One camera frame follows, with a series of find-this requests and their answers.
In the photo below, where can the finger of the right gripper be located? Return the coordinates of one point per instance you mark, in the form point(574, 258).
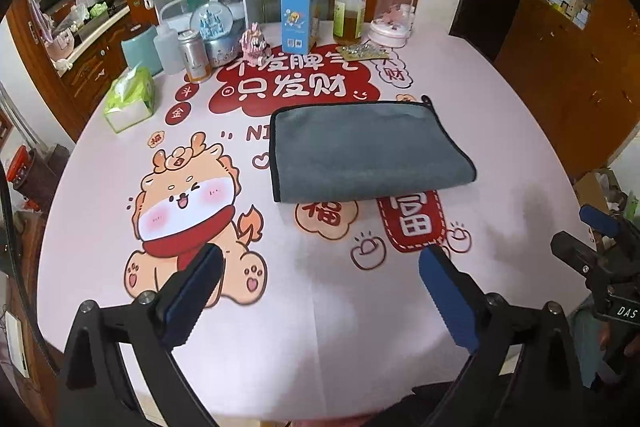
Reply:
point(577, 255)
point(601, 222)

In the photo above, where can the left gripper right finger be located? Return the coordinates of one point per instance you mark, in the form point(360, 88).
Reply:
point(522, 368)

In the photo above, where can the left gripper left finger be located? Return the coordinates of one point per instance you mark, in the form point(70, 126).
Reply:
point(94, 388)

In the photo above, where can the purple and grey towel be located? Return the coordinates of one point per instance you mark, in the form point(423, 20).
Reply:
point(361, 151)

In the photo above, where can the pink cartoon tablecloth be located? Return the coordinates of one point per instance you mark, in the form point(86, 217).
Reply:
point(322, 312)

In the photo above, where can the dark wooden shelf unit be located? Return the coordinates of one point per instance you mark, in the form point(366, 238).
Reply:
point(581, 83)

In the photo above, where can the red object on floor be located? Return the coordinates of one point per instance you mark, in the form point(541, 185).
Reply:
point(17, 172)

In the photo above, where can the green tissue pack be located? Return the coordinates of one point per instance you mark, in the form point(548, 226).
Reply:
point(131, 99)

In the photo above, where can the glass dome pink ornament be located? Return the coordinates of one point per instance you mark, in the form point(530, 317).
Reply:
point(392, 22)

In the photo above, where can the bottle with yellow liquid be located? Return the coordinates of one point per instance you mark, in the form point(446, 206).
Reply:
point(348, 20)

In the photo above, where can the silver metal can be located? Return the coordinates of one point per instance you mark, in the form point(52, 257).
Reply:
point(193, 52)

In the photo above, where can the teal cylindrical container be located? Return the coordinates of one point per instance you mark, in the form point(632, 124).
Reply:
point(140, 51)

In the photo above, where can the white translucent plastic bottle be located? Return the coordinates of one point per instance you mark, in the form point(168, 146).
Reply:
point(167, 48)

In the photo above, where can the wooden cabinet with shelves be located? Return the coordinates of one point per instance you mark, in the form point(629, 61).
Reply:
point(60, 26)

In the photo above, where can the pink toy figure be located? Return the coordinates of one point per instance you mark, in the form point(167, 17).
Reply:
point(255, 48)

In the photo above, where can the blue carton box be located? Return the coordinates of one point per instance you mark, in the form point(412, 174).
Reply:
point(299, 25)

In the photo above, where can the snow globe with castle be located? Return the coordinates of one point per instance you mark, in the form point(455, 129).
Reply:
point(215, 24)

